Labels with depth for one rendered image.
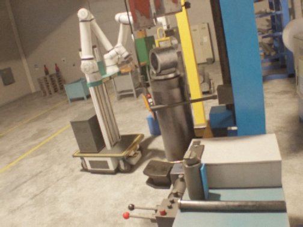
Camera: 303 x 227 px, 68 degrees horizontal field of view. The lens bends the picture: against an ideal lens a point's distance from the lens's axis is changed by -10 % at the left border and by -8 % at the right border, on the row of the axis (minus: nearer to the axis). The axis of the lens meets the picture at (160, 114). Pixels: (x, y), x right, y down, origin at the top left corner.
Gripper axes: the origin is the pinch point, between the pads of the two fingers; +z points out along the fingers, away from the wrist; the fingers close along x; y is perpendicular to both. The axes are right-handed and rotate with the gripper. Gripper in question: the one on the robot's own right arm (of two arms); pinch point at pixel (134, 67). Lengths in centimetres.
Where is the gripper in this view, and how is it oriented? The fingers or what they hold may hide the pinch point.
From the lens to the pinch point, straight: 294.6
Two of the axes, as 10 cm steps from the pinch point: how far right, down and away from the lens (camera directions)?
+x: -1.4, 4.5, -8.8
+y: -7.9, 4.8, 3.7
